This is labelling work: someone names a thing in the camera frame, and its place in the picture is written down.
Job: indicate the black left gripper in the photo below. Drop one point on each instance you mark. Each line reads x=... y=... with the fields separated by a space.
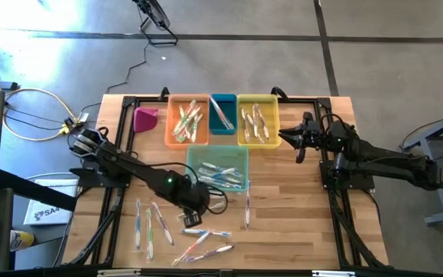
x=194 y=198

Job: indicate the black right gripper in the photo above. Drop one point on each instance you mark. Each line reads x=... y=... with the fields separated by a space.
x=315 y=135

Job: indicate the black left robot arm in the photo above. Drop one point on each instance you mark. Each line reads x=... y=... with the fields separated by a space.
x=129 y=165

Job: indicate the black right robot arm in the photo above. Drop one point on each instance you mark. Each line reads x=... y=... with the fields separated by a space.
x=390 y=161

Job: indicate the yellow plastic bin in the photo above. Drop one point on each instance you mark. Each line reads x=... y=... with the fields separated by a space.
x=273 y=111

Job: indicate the green translucent plastic bin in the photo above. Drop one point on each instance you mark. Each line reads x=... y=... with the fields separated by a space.
x=194 y=154

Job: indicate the orange plastic bin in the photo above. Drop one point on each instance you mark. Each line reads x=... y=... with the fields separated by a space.
x=173 y=144

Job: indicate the teal plastic bin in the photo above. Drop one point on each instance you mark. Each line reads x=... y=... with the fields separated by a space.
x=229 y=104

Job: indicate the magenta plastic bin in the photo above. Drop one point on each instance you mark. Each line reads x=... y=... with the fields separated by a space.
x=144 y=119

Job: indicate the power strip with plugs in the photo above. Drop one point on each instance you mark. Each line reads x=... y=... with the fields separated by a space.
x=69 y=125

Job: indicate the white printed box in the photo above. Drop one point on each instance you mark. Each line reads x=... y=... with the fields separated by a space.
x=44 y=215

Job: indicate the yellow can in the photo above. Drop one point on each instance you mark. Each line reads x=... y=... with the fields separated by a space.
x=21 y=240

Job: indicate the black floor fan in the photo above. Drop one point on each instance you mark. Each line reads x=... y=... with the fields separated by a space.
x=156 y=13

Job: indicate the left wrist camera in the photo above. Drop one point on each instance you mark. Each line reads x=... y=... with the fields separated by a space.
x=192 y=220

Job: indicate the silver edge bracket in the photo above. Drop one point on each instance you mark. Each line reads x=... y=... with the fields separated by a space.
x=333 y=273
x=117 y=272

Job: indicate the grey table leg frame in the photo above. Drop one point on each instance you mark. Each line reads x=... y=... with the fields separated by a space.
x=437 y=207

